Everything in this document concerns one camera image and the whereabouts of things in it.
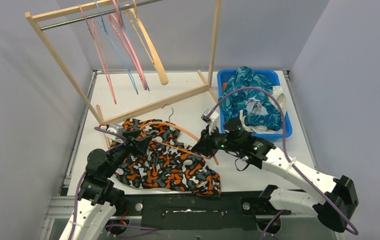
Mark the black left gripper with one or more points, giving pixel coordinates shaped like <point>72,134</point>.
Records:
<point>134,143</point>

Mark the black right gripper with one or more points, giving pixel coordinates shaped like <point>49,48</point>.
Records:
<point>205,146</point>

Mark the orange camouflage shorts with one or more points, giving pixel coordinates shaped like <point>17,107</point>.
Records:
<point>167,163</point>

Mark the dark blue leaf print shorts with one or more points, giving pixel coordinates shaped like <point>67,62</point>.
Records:
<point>256,108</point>

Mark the wooden hanger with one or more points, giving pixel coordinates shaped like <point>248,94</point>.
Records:
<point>146,41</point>

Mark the white shorts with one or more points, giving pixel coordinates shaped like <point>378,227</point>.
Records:
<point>262,129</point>

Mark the thick pink hanger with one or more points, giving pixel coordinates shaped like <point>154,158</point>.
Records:
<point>117,25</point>

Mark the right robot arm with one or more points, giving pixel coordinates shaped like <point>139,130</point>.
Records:
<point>332,200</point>

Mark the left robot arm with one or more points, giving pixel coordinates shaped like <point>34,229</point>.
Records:
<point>96,198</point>

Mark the blue plastic bin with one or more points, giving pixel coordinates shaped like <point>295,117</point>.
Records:
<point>224,75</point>

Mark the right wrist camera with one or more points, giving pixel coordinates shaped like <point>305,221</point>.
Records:
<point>211,118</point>

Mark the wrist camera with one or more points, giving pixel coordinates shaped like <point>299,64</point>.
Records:
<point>115,131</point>
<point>211,118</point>

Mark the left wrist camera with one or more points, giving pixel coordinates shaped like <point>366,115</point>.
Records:
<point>115,131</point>

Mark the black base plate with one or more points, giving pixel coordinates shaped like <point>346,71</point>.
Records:
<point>242,211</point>

